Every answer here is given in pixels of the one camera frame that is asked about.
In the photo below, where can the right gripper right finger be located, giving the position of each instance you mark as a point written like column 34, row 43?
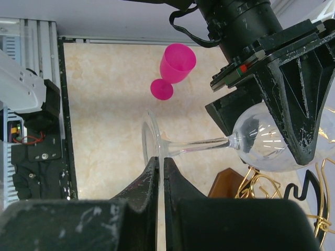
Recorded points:
column 194, row 221

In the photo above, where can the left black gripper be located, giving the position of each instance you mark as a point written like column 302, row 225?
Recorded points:
column 294, row 70

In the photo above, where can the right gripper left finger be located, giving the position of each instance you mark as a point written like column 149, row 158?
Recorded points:
column 128, row 221

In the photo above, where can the clear wine glass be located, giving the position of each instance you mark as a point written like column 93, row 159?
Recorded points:
column 255, row 137

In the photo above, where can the pink wine glass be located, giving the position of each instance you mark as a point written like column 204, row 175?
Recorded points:
column 177, row 62

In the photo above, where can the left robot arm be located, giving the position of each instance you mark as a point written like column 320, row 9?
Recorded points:
column 233, row 26

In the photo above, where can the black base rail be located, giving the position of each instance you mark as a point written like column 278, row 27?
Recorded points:
column 37, row 160

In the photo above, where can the aluminium frame rail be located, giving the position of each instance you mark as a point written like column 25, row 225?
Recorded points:
column 33, row 44

